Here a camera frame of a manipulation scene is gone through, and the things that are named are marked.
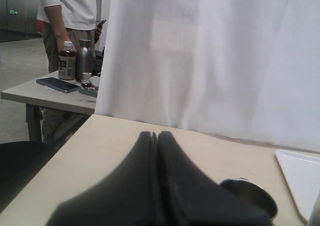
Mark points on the clear plastic container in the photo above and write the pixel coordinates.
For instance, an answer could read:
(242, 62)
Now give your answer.
(314, 219)

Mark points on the steel thermos flask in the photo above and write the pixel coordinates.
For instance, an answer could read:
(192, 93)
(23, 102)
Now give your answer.
(84, 60)

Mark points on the grey side table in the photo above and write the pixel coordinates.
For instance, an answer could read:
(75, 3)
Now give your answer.
(36, 96)

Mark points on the white backdrop curtain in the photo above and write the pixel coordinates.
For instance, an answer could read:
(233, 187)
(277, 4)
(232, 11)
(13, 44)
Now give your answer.
(242, 69)

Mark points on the brown drink bottle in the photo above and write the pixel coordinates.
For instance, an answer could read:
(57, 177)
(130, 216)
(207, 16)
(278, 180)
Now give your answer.
(67, 62)

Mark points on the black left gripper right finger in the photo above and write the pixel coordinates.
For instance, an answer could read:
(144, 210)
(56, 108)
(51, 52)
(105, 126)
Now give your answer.
(191, 198)

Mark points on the phone held by person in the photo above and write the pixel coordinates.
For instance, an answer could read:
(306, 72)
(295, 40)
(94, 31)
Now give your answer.
(100, 24)

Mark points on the steel mug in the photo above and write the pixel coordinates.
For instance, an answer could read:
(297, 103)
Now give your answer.
(253, 193)

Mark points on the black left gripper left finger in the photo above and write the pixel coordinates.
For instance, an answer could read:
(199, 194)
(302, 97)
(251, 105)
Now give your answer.
(129, 196)

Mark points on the white plastic tray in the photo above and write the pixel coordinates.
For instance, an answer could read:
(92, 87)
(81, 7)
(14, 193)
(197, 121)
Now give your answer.
(302, 175)

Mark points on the green flat item on table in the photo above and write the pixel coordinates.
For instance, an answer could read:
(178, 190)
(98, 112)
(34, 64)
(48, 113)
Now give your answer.
(89, 92)

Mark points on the person in white shirt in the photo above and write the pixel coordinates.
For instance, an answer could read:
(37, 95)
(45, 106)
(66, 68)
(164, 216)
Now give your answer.
(67, 20)

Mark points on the dark smartphone on table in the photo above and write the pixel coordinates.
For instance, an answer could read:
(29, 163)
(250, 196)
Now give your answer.
(58, 84)

